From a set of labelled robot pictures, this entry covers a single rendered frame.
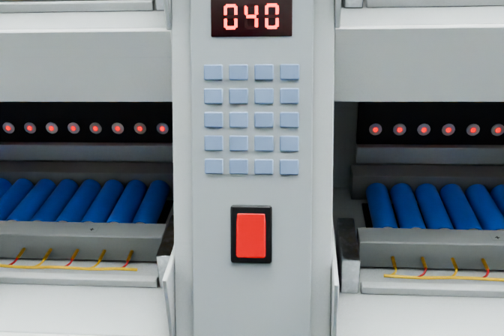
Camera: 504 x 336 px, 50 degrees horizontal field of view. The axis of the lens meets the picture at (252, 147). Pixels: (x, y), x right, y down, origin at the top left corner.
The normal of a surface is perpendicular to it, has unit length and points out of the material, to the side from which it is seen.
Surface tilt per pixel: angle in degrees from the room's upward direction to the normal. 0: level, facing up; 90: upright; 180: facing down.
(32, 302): 22
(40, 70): 112
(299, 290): 90
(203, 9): 90
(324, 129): 90
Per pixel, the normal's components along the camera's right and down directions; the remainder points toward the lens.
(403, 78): -0.07, 0.45
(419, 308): -0.03, -0.90
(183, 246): -0.08, 0.08
